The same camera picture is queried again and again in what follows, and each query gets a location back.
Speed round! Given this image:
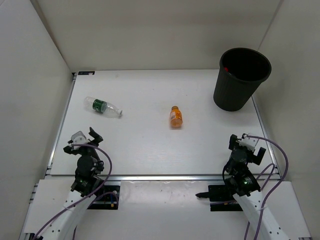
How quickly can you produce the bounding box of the green label water bottle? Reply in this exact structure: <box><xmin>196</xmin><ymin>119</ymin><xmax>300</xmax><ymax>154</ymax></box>
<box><xmin>83</xmin><ymin>96</ymin><xmax>123</xmax><ymax>118</ymax></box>

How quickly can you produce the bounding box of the orange juice bottle yellow cap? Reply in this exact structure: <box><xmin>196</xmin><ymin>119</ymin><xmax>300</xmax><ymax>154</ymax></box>
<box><xmin>169</xmin><ymin>106</ymin><xmax>183</xmax><ymax>129</ymax></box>

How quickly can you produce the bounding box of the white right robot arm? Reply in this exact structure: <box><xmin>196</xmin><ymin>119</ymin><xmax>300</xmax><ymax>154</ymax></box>
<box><xmin>195</xmin><ymin>133</ymin><xmax>289</xmax><ymax>240</ymax></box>

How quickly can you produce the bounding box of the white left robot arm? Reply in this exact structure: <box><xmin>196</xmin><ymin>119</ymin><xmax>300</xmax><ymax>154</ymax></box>
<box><xmin>33</xmin><ymin>140</ymin><xmax>110</xmax><ymax>240</ymax></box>

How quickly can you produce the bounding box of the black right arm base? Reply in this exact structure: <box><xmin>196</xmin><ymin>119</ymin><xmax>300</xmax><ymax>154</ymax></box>
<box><xmin>195</xmin><ymin>185</ymin><xmax>243</xmax><ymax>212</ymax></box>

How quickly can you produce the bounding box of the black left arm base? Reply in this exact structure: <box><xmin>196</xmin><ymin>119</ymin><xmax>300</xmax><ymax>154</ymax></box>
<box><xmin>88</xmin><ymin>182</ymin><xmax>121</xmax><ymax>210</ymax></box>

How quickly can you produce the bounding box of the black ribbed plastic bin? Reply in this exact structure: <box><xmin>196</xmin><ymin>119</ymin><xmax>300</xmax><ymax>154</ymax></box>
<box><xmin>213</xmin><ymin>47</ymin><xmax>272</xmax><ymax>112</ymax></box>

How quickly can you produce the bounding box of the dark sticker label on table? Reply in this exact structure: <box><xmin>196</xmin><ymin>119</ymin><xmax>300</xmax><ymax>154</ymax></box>
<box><xmin>77</xmin><ymin>71</ymin><xmax>95</xmax><ymax>76</ymax></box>

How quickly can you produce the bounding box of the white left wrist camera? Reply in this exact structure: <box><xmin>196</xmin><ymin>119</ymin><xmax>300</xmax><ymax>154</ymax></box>
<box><xmin>69</xmin><ymin>131</ymin><xmax>88</xmax><ymax>150</ymax></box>

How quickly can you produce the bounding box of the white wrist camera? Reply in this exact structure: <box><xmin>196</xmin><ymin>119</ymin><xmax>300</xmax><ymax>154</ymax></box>
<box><xmin>237</xmin><ymin>133</ymin><xmax>259</xmax><ymax>153</ymax></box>
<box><xmin>69</xmin><ymin>131</ymin><xmax>88</xmax><ymax>150</ymax></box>

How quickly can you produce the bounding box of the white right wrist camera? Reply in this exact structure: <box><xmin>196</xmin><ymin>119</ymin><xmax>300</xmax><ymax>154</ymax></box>
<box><xmin>237</xmin><ymin>133</ymin><xmax>259</xmax><ymax>153</ymax></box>

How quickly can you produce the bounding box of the aluminium table edge rail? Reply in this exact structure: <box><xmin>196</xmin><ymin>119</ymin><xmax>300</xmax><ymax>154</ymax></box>
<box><xmin>47</xmin><ymin>69</ymin><xmax>266</xmax><ymax>181</ymax></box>

